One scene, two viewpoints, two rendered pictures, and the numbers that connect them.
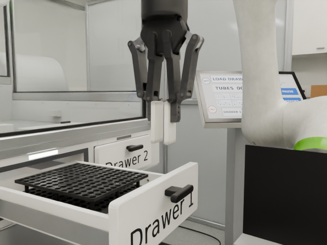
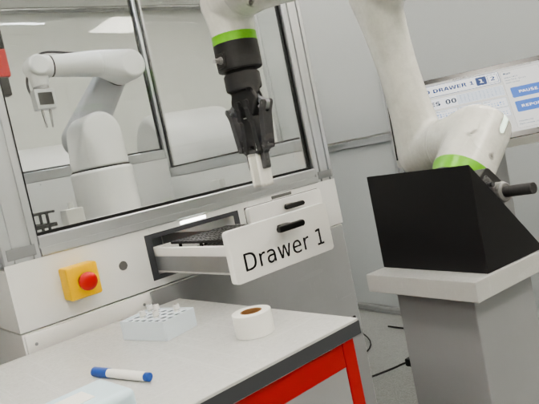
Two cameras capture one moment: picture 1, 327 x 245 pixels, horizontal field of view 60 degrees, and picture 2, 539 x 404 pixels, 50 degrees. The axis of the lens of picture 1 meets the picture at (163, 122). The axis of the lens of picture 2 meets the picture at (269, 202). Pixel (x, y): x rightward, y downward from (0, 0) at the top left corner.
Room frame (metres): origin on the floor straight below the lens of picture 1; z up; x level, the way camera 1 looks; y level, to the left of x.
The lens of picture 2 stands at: (-0.65, -0.42, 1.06)
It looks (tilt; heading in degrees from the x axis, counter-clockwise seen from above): 5 degrees down; 21
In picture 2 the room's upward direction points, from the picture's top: 12 degrees counter-clockwise
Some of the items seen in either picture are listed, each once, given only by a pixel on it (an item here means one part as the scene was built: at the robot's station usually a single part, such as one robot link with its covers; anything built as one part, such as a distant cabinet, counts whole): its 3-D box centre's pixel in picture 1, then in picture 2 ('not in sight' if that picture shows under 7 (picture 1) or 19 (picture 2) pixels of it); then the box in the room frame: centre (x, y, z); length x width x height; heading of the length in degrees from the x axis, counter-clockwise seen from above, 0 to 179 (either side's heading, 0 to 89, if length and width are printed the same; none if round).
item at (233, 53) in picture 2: not in sight; (237, 58); (0.47, 0.00, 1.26); 0.12 x 0.09 x 0.06; 151
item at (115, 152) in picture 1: (126, 156); (287, 216); (0.94, 0.12, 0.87); 0.29 x 0.02 x 0.11; 151
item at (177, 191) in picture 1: (176, 192); (287, 226); (0.49, -0.02, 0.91); 0.07 x 0.04 x 0.01; 151
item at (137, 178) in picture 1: (120, 185); not in sight; (0.56, 0.09, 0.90); 0.18 x 0.02 x 0.01; 151
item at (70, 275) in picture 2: not in sight; (81, 280); (0.37, 0.43, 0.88); 0.07 x 0.05 x 0.07; 151
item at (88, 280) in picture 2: not in sight; (87, 280); (0.35, 0.40, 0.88); 0.04 x 0.03 x 0.04; 151
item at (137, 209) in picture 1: (163, 206); (281, 240); (0.51, 0.00, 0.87); 0.29 x 0.02 x 0.11; 151
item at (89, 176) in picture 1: (84, 191); (227, 244); (0.61, 0.17, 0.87); 0.22 x 0.18 x 0.06; 61
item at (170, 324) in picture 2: not in sight; (158, 323); (0.31, 0.22, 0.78); 0.12 x 0.08 x 0.04; 75
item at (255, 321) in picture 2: not in sight; (253, 321); (0.25, -0.01, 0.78); 0.07 x 0.07 x 0.04
